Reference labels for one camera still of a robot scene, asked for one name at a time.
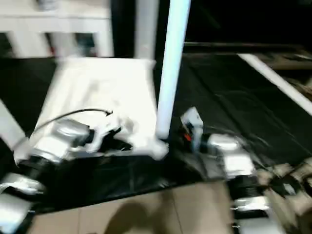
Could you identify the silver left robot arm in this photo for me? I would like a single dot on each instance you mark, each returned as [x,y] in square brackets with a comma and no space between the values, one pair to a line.
[61,136]

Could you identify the white plastic table top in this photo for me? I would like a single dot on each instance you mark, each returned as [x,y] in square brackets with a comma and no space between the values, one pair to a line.
[102,85]

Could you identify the white glass door cabinet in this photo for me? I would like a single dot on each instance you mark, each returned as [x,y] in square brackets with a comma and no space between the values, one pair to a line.
[61,17]

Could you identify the black long rail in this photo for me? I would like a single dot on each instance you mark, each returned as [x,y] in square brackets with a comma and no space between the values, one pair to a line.
[243,44]

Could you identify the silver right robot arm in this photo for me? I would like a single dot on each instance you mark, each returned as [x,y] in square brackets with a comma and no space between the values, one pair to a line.
[234,161]

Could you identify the black work mat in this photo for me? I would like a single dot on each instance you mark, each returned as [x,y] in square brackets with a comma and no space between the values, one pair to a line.
[231,97]

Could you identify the white flat strip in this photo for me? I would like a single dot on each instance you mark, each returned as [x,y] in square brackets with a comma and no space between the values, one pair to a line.
[273,78]

